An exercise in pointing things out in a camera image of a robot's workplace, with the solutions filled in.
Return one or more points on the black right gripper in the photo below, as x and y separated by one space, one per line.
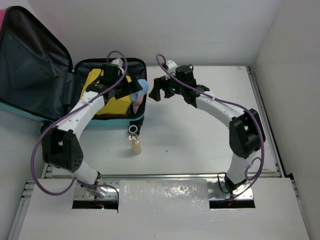
160 83

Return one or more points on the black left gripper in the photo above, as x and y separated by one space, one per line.
131 87

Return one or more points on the blue pink headphones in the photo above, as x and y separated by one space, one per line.
137 97

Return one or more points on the yellow cloth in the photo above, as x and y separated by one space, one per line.
114 106

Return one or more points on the clear bottle beige liquid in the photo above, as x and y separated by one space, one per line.
135 143

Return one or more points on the teal suitcase with grey lining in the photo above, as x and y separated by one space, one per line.
38 79

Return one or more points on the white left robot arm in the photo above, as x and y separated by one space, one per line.
60 142

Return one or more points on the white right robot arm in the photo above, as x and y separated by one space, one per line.
246 135

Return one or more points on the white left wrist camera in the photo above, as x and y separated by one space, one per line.
119 63

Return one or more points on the silver mounting rail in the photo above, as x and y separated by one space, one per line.
195 190

